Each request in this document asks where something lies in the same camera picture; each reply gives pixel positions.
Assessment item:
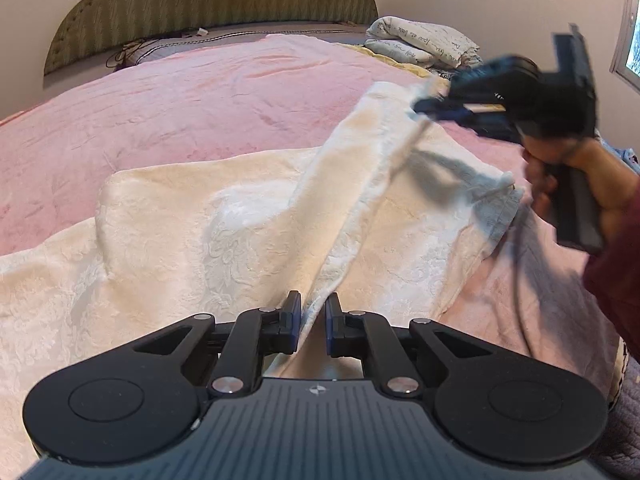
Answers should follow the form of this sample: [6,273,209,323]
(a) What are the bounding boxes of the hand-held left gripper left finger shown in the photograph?
[134,290,304,397]

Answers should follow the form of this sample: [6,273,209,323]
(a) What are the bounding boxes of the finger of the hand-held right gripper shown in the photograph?
[412,97,524,142]
[446,56,543,107]

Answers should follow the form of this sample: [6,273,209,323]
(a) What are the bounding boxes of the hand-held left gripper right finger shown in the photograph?
[325,292,494,397]

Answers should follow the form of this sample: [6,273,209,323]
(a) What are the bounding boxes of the cream white blanket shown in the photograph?
[0,80,526,480]

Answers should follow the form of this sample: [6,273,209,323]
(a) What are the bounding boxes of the person's right forearm maroon sleeve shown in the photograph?
[581,180,640,361]

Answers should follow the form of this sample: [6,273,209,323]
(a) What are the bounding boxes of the person's right hand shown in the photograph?
[521,136,640,233]

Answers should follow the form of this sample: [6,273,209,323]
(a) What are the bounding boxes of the folded printed white quilt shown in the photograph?
[364,16,484,69]

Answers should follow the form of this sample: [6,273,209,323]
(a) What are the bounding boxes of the window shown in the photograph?
[608,0,640,87]

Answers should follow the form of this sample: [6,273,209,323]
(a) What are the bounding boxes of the pale yellow cloth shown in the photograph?
[332,41,437,79]

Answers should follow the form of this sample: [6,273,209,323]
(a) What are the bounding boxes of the grey striped bed sheet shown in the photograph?
[134,22,375,64]

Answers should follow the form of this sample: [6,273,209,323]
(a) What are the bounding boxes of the pink blanket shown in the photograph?
[0,34,632,378]

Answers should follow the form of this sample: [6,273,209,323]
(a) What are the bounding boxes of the purple grey cloth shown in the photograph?
[606,345,640,463]

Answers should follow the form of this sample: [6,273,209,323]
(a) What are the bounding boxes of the tangled charger cables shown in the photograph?
[105,26,209,69]

